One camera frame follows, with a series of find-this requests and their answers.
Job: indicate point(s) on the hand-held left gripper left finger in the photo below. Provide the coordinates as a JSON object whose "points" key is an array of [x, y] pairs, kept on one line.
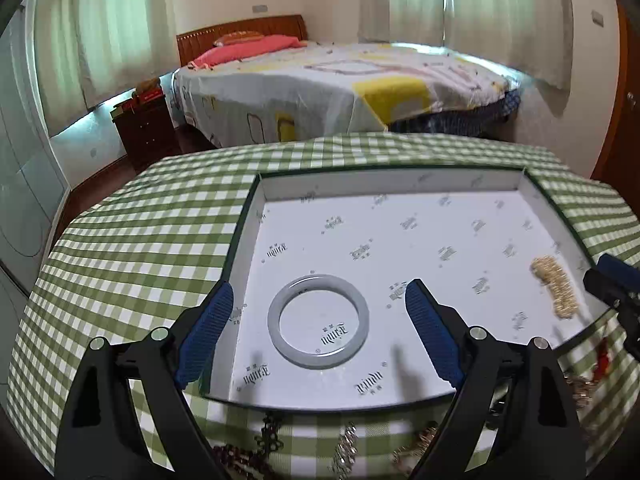
{"points": [[207, 330]]}

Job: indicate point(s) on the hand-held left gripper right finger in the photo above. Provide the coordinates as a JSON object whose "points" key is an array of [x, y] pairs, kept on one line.
{"points": [[432, 330]]}

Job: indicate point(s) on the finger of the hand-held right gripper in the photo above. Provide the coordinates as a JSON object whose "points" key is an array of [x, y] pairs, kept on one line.
{"points": [[606, 286], [614, 264]]}

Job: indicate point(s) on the red knot tassel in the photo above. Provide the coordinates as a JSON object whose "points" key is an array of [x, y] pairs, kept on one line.
{"points": [[605, 357]]}

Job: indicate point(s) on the gold brooch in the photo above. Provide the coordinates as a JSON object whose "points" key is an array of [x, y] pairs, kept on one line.
{"points": [[577, 392]]}

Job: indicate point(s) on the pale jade bangle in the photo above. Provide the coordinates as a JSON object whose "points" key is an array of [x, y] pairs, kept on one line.
{"points": [[320, 360]]}

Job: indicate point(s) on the black bead jewelry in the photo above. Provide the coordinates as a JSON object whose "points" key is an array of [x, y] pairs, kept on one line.
{"points": [[270, 437]]}

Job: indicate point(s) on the green tray with white lining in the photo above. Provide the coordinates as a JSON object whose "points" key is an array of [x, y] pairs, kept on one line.
{"points": [[450, 200]]}

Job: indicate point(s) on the green checked tablecloth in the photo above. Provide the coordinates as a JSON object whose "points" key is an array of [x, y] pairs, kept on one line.
{"points": [[150, 235]]}

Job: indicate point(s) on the wooden door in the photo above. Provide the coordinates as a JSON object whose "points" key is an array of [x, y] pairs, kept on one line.
{"points": [[617, 125]]}

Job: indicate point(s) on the dark wooden nightstand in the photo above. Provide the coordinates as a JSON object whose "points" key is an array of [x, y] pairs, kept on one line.
{"points": [[145, 130]]}

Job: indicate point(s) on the blue plaid bed sheet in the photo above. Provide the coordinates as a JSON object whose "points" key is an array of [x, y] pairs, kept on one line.
{"points": [[450, 120]]}

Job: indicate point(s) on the red box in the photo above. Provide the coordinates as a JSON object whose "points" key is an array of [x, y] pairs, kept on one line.
{"points": [[147, 96]]}

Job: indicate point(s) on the white glossy wardrobe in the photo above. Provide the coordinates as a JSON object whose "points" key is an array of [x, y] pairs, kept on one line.
{"points": [[25, 170]]}

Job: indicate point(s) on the bed with patterned sheet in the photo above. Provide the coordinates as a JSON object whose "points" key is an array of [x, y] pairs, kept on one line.
{"points": [[300, 90]]}

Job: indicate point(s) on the pale green curtain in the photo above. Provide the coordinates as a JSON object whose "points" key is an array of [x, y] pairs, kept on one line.
{"points": [[505, 15], [125, 20], [57, 35], [405, 0]]}

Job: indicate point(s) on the pink pillow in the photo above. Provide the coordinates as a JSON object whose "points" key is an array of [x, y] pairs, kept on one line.
{"points": [[240, 50]]}

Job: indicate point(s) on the orange pillow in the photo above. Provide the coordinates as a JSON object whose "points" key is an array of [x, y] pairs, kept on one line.
{"points": [[237, 37]]}

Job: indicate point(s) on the wooden headboard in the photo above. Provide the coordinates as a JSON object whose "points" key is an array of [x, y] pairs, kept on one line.
{"points": [[260, 25]]}

